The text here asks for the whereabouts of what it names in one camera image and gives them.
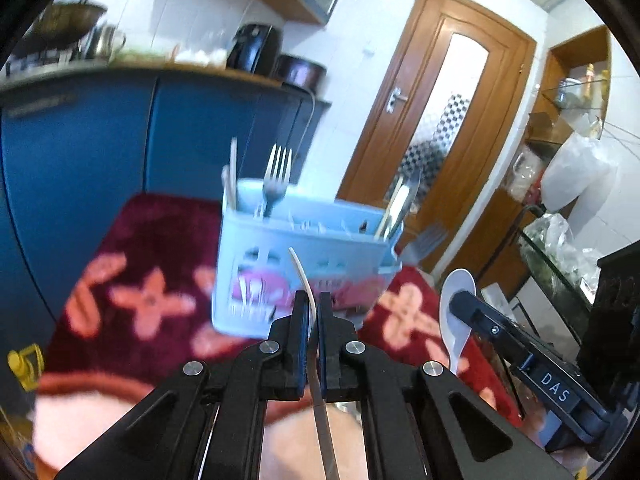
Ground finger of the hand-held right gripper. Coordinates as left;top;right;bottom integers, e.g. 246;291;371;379
449;290;540;370

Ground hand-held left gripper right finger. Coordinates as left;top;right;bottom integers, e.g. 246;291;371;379
318;291;576;480

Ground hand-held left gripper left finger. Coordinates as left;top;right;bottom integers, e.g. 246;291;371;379
52;290;311;480

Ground light plastic spoon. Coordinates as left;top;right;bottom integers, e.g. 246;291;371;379
439;268;477;376

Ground metal table knife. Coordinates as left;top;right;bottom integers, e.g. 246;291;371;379
288;247;342;480

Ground steel fork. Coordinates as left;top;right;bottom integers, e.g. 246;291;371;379
398;223;447;266

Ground light blue utensil box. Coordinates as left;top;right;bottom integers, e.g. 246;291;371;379
211;178;403;339

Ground shiny metal fork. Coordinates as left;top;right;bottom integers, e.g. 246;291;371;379
260;145;293;218

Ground glass side table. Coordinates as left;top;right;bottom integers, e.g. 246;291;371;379
520;212;601;331

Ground knives in basket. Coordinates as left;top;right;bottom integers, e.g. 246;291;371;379
375;175;422;241

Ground white plastic bag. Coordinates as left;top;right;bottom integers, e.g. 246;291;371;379
541;130;613;211

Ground wooden door with glass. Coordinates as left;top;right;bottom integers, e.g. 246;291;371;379
336;0;537;273

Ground red flower patterned blanket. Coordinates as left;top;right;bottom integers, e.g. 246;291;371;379
30;192;531;480

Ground wooden shelf unit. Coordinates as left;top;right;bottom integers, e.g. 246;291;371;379
500;25;613;241

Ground dark rice cooker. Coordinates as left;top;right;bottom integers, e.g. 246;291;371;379
274;54;328;88

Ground yellow bottle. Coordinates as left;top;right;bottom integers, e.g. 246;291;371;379
6;344;43;392

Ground blue kitchen cabinets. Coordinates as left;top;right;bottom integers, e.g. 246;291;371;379
0;62;333;321

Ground black air fryer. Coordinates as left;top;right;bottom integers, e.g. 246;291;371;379
227;23;281;75

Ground metal kettle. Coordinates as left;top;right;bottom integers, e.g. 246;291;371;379
82;25;127;58

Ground large metal wok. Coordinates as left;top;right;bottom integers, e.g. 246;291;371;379
22;0;108;46

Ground white power cable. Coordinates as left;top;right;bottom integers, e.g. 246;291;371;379
295;87;319;181

